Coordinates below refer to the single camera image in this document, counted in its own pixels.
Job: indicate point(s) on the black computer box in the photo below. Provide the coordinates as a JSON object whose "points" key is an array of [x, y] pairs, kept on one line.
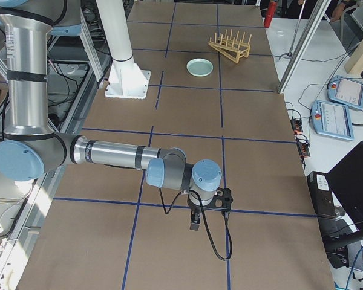
{"points": [[322, 198]]}

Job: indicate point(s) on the black monitor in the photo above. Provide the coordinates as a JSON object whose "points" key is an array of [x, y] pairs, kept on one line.
{"points": [[346, 182]]}

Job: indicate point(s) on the red cylinder tube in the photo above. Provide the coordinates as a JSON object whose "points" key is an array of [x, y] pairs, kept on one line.
{"points": [[270, 13]]}

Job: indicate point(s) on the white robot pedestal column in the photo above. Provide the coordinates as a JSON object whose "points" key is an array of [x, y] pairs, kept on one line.
{"points": [[126, 79]]}

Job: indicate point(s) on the near blue teach pendant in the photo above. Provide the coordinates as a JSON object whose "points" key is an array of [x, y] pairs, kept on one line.
{"points": [[332, 119]]}

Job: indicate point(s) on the light green plate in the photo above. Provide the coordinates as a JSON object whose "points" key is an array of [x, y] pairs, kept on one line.
{"points": [[199, 67]]}

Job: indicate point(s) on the metal grabber tool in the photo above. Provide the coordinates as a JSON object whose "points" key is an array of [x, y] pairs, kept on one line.
{"points": [[295, 10]]}

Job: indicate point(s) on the aluminium frame post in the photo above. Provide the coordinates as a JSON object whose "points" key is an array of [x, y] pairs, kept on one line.
{"points": [[314, 20]]}

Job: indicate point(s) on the blue teach pendant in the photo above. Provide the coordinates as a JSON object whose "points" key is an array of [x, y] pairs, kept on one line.
{"points": [[332, 119], [346, 91]]}

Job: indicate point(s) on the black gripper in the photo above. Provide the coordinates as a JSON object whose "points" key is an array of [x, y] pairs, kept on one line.
{"points": [[194, 209]]}

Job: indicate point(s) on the far blue teach pendant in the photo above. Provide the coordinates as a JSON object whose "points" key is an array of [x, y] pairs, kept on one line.
{"points": [[346, 91]]}

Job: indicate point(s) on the wooden dish rack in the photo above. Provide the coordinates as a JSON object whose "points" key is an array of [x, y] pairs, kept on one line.
{"points": [[233, 45]]}

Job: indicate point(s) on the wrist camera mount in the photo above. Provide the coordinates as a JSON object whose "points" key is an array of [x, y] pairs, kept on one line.
{"points": [[222, 200]]}

